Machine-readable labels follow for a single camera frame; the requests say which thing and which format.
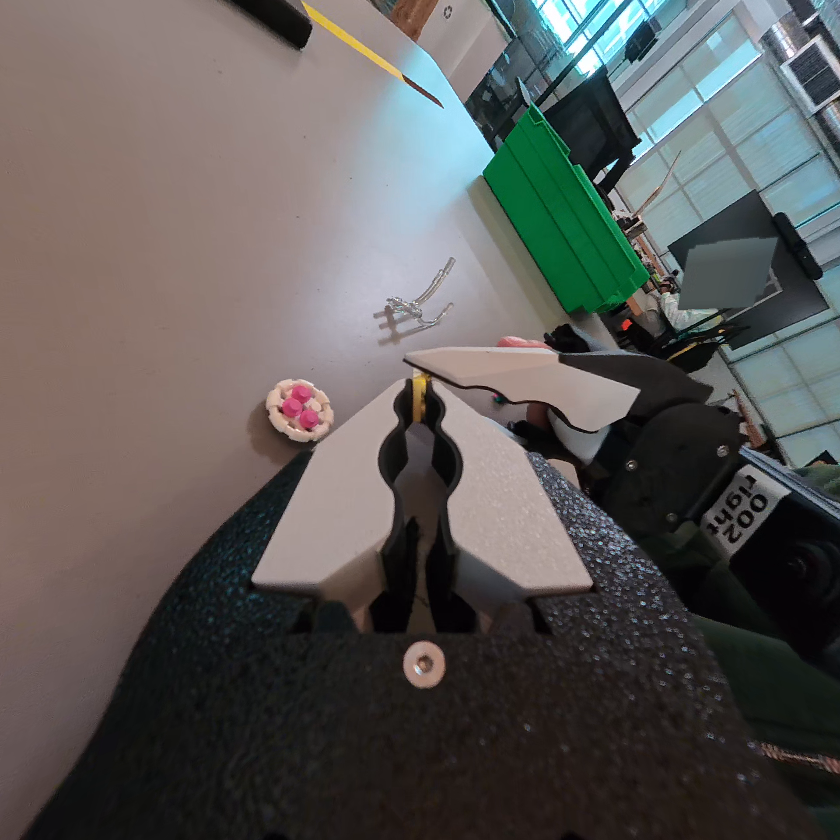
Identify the person's green jacket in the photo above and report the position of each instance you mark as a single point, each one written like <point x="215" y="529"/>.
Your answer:
<point x="787" y="695"/>

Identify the yellow lego piece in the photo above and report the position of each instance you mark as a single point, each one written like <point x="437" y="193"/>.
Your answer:
<point x="418" y="400"/>

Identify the window air conditioner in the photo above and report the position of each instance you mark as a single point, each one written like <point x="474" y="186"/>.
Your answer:
<point x="814" y="72"/>

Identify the person's right hand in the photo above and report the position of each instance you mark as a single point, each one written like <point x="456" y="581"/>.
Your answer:
<point x="522" y="342"/>

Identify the black wall monitor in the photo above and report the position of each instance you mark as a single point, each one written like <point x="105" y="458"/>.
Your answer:
<point x="797" y="295"/>

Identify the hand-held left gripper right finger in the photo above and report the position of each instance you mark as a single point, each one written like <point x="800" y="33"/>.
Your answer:
<point x="512" y="518"/>

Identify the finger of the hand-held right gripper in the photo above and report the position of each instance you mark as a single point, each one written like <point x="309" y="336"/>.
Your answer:
<point x="577" y="446"/>
<point x="525" y="374"/>

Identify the white round lego plate pink studs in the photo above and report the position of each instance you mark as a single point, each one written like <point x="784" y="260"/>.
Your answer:
<point x="300" y="410"/>

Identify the black and yellow chair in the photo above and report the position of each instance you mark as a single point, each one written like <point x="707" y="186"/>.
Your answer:
<point x="695" y="348"/>

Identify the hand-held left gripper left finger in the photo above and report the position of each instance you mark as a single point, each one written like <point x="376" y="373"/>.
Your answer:
<point x="328" y="512"/>

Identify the transparent lego piece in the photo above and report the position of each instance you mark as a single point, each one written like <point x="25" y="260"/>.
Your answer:
<point x="410" y="306"/>

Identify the yellow tape strip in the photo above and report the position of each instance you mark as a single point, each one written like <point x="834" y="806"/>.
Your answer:
<point x="367" y="52"/>

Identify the black cart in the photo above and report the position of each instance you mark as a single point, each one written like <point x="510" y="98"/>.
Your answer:
<point x="590" y="124"/>

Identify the green nested plastic bins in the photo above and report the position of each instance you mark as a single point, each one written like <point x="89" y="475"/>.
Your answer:
<point x="558" y="216"/>

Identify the black video bar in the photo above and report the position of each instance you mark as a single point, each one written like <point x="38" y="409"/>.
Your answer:
<point x="797" y="246"/>

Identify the black flat case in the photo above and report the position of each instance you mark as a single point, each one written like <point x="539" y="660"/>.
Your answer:
<point x="275" y="19"/>

